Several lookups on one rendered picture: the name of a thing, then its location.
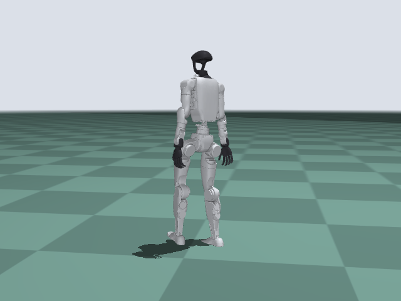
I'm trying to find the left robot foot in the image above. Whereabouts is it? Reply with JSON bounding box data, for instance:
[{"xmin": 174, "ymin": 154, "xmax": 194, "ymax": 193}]
[{"xmin": 167, "ymin": 231, "xmax": 185, "ymax": 245}]

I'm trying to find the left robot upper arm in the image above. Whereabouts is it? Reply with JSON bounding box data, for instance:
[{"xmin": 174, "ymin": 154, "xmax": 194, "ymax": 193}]
[{"xmin": 178, "ymin": 79, "xmax": 195, "ymax": 119}]

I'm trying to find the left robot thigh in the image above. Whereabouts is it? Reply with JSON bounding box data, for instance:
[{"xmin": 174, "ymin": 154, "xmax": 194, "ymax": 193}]
[{"xmin": 174, "ymin": 139, "xmax": 197, "ymax": 199}]

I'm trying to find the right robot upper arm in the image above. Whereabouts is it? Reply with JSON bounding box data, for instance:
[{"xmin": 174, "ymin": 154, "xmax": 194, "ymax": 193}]
[{"xmin": 216, "ymin": 82, "xmax": 225, "ymax": 120}]

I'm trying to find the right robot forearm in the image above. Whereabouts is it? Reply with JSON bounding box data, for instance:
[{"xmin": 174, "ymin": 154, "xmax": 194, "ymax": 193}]
[{"xmin": 217, "ymin": 116, "xmax": 227, "ymax": 145}]

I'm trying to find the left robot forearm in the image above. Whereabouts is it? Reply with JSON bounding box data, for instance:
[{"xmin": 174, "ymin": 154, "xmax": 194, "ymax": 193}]
[{"xmin": 174, "ymin": 107, "xmax": 187, "ymax": 145}]

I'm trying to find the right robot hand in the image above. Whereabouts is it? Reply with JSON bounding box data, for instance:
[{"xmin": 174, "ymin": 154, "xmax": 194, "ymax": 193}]
[{"xmin": 218, "ymin": 138, "xmax": 233, "ymax": 166}]

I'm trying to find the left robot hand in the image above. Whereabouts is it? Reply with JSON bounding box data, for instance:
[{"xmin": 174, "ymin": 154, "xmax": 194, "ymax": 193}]
[{"xmin": 172, "ymin": 138, "xmax": 186, "ymax": 168}]

